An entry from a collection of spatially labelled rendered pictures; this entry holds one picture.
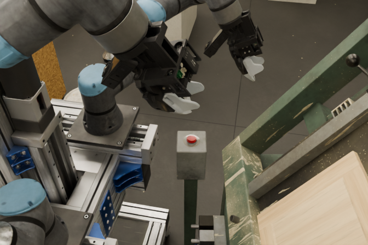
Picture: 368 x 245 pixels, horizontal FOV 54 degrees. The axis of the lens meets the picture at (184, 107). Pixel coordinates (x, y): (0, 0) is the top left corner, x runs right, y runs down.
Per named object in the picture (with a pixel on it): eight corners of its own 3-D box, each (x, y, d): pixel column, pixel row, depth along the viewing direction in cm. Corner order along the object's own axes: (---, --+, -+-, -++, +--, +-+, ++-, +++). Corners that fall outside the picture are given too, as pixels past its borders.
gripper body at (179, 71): (193, 100, 55) (149, 52, 46) (148, 103, 59) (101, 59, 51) (203, 60, 58) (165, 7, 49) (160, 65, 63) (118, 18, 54)
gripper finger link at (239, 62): (247, 76, 101) (235, 51, 97) (242, 77, 102) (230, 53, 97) (249, 66, 105) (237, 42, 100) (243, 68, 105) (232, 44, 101)
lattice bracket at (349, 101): (337, 115, 115) (331, 111, 114) (355, 101, 112) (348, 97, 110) (341, 124, 112) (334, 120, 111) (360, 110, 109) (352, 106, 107)
